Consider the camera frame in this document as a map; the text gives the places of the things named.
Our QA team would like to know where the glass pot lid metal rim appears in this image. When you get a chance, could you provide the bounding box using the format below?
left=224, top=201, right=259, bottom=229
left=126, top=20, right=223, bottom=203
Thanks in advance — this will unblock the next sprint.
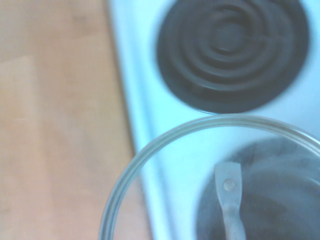
left=98, top=114, right=320, bottom=240

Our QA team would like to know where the black coil stove burner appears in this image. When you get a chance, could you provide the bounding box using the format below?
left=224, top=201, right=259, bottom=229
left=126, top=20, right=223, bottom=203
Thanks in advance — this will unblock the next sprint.
left=155, top=0, right=310, bottom=115

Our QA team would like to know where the white electric stove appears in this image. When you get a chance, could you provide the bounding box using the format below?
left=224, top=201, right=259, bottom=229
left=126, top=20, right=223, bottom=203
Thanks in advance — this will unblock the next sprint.
left=107, top=0, right=320, bottom=240

